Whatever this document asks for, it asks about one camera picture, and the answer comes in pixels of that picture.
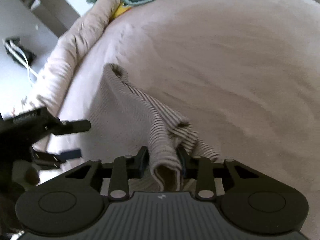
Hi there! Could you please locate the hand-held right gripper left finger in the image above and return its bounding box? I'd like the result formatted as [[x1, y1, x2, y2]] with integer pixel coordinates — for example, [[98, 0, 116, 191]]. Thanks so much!
[[65, 146, 150, 201]]

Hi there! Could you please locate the beige rolled duvet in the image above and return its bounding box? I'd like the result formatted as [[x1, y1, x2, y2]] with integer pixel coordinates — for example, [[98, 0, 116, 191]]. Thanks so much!
[[24, 0, 125, 133]]

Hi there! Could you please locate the person's left hand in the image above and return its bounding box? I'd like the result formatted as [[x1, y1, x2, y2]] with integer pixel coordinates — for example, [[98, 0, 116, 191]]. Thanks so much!
[[12, 161, 41, 187]]

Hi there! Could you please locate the yellow printed pillow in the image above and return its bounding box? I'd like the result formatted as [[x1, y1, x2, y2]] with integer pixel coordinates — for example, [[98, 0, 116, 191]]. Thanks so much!
[[111, 1, 133, 18]]

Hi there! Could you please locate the brown door frame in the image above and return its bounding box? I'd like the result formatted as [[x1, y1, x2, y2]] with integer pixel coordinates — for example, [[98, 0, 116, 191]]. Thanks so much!
[[19, 0, 81, 38]]

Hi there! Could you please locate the white cable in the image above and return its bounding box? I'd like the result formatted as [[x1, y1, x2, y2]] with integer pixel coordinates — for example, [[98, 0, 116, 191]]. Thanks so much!
[[3, 39, 40, 83]]

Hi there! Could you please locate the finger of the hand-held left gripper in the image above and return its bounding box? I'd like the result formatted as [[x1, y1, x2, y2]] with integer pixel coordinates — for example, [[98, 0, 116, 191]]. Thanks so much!
[[50, 119, 91, 136], [30, 149, 82, 169]]

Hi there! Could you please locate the grey striped garment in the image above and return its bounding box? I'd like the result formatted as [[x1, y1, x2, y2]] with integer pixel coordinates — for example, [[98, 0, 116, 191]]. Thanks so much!
[[102, 64, 221, 192]]

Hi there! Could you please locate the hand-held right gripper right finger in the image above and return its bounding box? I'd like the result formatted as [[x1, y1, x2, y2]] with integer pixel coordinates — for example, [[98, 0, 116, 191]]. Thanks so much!
[[176, 146, 260, 201]]

